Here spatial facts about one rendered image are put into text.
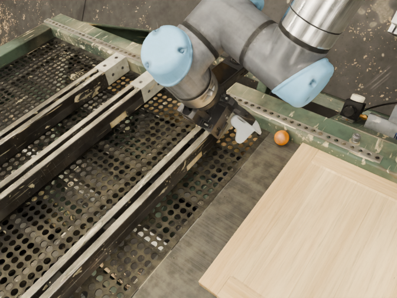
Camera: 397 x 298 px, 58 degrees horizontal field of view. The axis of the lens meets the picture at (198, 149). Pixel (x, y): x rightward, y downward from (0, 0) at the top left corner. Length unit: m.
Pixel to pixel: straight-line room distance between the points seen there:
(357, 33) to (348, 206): 1.17
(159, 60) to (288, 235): 0.66
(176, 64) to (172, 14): 2.10
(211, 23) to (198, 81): 0.09
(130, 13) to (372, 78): 1.72
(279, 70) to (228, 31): 0.09
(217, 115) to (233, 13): 0.22
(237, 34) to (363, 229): 0.71
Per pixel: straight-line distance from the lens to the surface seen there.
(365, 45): 2.07
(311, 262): 0.99
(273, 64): 0.49
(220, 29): 0.53
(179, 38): 0.51
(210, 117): 0.68
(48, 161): 1.23
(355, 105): 1.31
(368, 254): 1.04
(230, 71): 0.69
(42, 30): 1.98
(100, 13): 3.09
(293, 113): 1.27
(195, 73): 0.54
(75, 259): 1.02
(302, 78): 0.48
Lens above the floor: 2.04
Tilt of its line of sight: 54 degrees down
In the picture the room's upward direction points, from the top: 108 degrees counter-clockwise
